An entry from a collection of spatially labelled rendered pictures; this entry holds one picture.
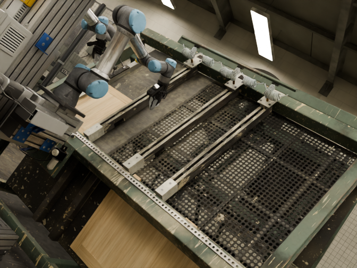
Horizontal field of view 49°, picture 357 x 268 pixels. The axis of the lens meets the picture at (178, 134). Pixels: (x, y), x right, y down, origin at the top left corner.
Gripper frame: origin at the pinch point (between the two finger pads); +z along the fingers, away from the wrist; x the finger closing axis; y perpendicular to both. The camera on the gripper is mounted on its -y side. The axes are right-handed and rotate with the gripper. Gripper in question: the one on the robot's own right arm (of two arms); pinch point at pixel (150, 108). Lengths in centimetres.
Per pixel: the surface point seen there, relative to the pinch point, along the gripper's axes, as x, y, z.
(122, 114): 19.5, 1.0, 16.4
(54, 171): 24, -43, 57
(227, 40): 217, 568, 15
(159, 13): 396, 559, 31
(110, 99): 43.9, 14.0, 18.6
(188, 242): -79, -47, 31
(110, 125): 20.2, -7.9, 24.8
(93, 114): 41.1, -2.6, 28.1
